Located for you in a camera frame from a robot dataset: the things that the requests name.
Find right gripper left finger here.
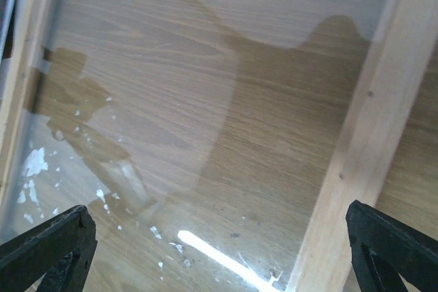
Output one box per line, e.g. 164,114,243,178
1,205,97,291

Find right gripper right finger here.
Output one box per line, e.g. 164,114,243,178
346,200,437,291

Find light wooden picture frame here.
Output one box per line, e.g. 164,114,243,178
1,0,437,291

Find clear plastic frame sheet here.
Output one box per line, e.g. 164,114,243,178
1,0,385,291

